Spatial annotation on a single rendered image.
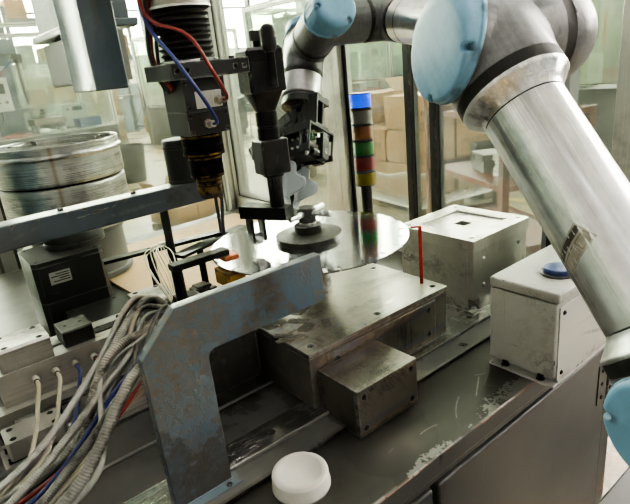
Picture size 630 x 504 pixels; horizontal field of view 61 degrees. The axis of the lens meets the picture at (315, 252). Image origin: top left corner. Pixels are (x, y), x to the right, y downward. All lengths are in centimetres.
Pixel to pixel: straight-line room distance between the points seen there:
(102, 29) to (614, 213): 68
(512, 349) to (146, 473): 55
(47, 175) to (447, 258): 89
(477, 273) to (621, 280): 52
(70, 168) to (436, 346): 90
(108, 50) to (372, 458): 66
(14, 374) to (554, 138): 75
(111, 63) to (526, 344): 72
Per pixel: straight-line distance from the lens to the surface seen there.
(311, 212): 87
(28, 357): 88
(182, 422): 64
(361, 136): 112
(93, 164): 137
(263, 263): 81
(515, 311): 84
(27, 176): 137
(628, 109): 103
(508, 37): 59
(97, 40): 85
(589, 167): 55
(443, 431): 77
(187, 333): 60
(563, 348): 86
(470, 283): 102
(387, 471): 71
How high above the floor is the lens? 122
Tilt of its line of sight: 19 degrees down
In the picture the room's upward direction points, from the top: 6 degrees counter-clockwise
